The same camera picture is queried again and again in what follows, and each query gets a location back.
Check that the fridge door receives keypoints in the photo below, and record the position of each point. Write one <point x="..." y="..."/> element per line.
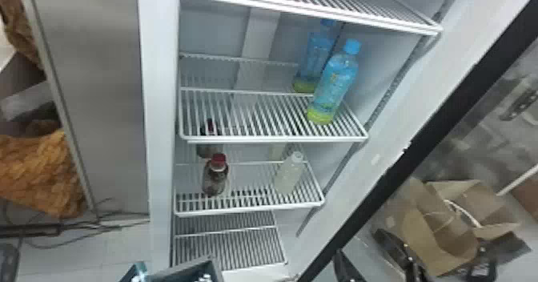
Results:
<point x="449" y="119"/>

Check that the white fridge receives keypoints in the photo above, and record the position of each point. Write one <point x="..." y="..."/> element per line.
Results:
<point x="159" y="107"/>

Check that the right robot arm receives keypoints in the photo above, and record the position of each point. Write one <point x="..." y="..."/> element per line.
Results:
<point x="399" y="254"/>

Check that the blue bottle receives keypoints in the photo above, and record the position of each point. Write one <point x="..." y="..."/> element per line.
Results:
<point x="316" y="56"/>
<point x="334" y="84"/>

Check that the cardboard box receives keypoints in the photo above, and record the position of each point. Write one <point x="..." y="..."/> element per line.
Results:
<point x="437" y="233"/>

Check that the clear bottle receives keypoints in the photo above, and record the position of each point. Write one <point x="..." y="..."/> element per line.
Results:
<point x="288" y="175"/>

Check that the dark bottle red cap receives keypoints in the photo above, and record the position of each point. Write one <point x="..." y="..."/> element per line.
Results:
<point x="209" y="148"/>
<point x="214" y="177"/>

